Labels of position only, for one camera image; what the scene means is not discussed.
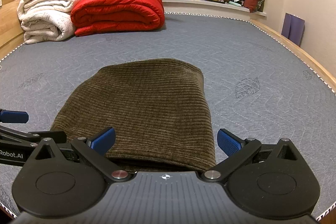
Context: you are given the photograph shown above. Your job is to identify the purple board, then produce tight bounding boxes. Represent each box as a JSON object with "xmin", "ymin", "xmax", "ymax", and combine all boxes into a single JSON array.
[{"xmin": 281, "ymin": 13, "xmax": 305, "ymax": 46}]

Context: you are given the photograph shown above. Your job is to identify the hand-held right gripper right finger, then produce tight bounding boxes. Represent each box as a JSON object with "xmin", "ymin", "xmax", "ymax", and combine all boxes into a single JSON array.
[{"xmin": 198, "ymin": 128, "xmax": 298, "ymax": 184}]

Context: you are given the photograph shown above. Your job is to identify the white window sill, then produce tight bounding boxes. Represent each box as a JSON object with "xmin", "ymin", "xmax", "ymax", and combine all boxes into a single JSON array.
[{"xmin": 161, "ymin": 0, "xmax": 268, "ymax": 17}]

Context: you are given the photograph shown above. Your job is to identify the grey quilted mattress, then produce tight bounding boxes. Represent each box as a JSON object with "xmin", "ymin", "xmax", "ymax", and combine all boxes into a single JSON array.
[{"xmin": 0, "ymin": 13, "xmax": 336, "ymax": 224}]

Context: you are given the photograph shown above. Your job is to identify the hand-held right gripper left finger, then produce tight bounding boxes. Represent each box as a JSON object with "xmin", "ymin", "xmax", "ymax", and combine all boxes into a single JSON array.
[{"xmin": 33, "ymin": 127, "xmax": 134, "ymax": 183}]

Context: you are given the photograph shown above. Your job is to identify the red folded quilt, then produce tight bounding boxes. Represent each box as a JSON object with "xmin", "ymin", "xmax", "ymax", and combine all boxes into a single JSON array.
[{"xmin": 70, "ymin": 0, "xmax": 166, "ymax": 37}]

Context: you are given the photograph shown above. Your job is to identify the white folded blanket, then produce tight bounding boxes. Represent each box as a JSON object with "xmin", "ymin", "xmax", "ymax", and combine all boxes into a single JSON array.
[{"xmin": 17, "ymin": 0, "xmax": 84, "ymax": 45}]

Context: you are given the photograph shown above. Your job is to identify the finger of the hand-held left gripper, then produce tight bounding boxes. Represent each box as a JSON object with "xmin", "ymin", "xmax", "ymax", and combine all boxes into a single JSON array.
[
  {"xmin": 0, "ymin": 126, "xmax": 67, "ymax": 148},
  {"xmin": 0, "ymin": 109, "xmax": 29, "ymax": 124}
]

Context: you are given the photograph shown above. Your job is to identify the olive corduroy pants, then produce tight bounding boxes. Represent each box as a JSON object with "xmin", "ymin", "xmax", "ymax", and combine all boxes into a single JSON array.
[{"xmin": 50, "ymin": 58, "xmax": 217, "ymax": 173}]

